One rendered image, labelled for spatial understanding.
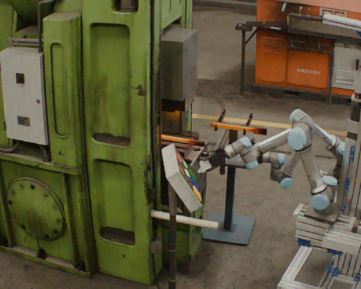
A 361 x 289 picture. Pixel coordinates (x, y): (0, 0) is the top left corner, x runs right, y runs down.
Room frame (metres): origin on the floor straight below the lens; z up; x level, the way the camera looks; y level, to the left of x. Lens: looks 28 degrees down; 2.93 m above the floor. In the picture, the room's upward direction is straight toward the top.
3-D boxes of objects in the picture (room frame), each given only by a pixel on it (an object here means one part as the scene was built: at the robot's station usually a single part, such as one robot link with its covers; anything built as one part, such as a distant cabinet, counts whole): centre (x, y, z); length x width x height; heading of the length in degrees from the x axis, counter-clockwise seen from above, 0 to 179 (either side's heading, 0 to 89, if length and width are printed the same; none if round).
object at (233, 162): (4.13, -0.39, 0.71); 0.40 x 0.30 x 0.02; 165
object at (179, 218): (3.37, -0.03, 0.62); 0.44 x 0.05 x 0.05; 71
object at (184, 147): (3.79, 0.14, 0.96); 0.42 x 0.20 x 0.09; 71
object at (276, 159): (3.55, -0.64, 0.98); 0.11 x 0.08 x 0.09; 71
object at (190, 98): (3.79, 0.14, 1.32); 0.42 x 0.20 x 0.10; 71
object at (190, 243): (3.85, 0.14, 0.23); 0.55 x 0.37 x 0.47; 71
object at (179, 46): (3.83, 0.13, 1.56); 0.42 x 0.39 x 0.40; 71
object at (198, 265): (3.71, -0.10, 0.01); 0.58 x 0.39 x 0.01; 161
